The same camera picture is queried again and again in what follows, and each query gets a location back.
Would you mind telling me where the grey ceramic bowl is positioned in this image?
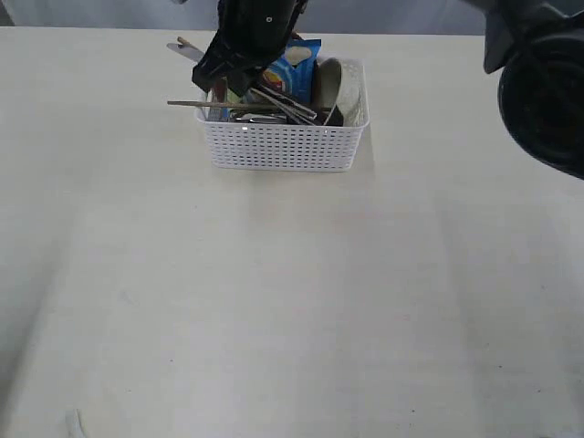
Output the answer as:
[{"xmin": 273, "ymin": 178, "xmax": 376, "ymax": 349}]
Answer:
[{"xmin": 314, "ymin": 57, "xmax": 368, "ymax": 128}]

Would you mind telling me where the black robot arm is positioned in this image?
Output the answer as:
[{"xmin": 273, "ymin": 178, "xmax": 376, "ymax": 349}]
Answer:
[{"xmin": 192, "ymin": 1, "xmax": 583, "ymax": 178}]

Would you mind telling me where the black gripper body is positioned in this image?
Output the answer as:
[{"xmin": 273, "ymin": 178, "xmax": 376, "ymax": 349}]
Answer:
[{"xmin": 192, "ymin": 0, "xmax": 307, "ymax": 92}]

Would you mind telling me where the brown wooden plate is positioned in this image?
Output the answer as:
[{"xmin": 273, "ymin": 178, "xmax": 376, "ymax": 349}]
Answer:
[{"xmin": 213, "ymin": 78, "xmax": 229, "ymax": 103}]

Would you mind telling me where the silver fork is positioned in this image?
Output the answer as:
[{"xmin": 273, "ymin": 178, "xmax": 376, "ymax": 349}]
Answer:
[{"xmin": 249, "ymin": 85, "xmax": 318, "ymax": 126}]

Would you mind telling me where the white plastic woven basket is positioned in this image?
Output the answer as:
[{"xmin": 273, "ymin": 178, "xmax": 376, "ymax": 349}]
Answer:
[{"xmin": 194, "ymin": 58, "xmax": 370, "ymax": 172}]

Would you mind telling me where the blue chips bag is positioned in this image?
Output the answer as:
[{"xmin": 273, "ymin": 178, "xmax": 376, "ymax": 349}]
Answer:
[{"xmin": 263, "ymin": 39, "xmax": 321, "ymax": 103}]

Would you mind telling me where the lower wooden chopstick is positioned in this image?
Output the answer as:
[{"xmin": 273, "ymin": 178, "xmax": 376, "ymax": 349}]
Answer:
[{"xmin": 166, "ymin": 100, "xmax": 277, "ymax": 110}]

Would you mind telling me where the silver table knife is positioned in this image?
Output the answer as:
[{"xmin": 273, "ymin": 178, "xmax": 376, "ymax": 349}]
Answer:
[{"xmin": 166, "ymin": 43, "xmax": 204, "ymax": 63}]

